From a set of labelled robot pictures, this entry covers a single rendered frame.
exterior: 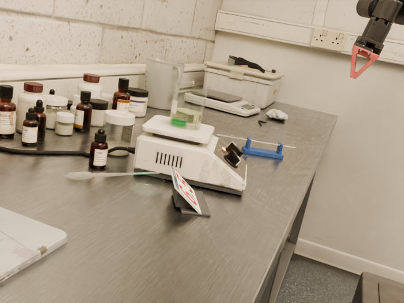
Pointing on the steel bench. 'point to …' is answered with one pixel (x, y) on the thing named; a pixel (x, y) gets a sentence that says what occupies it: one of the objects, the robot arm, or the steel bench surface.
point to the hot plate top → (200, 135)
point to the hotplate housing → (186, 162)
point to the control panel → (226, 162)
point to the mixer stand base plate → (24, 241)
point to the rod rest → (263, 151)
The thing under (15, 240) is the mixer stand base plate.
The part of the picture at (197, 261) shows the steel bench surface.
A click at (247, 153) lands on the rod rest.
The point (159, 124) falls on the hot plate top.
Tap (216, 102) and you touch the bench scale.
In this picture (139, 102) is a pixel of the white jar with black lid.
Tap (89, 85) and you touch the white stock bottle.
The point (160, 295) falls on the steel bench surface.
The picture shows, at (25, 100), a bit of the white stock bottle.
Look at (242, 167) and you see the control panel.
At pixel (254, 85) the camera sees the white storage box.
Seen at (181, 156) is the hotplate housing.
